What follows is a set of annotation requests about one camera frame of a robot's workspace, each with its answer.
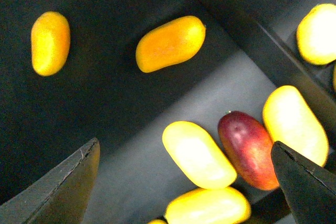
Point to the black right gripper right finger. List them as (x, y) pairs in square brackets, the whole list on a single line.
[(309, 189)]

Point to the orange mango middle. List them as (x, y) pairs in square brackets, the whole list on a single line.
[(171, 43)]

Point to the orange mango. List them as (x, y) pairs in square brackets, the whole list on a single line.
[(171, 43), (226, 205)]

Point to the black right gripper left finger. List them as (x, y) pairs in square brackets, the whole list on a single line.
[(61, 195)]

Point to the orange mango front left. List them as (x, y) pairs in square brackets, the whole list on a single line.
[(226, 205)]

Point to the yellow mango behind basket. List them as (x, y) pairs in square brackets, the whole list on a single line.
[(157, 221)]

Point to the red mango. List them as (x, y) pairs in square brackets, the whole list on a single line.
[(248, 146)]

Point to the yellow lemon front top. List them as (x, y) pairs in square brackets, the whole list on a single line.
[(316, 35)]

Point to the yellow mango top left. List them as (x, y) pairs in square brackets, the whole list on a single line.
[(50, 43)]

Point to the black fruit display shelf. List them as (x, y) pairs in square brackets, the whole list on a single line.
[(100, 92)]

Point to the yellow mango under basket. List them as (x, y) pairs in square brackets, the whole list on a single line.
[(197, 155)]

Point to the yellow mango front right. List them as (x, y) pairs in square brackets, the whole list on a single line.
[(288, 118)]

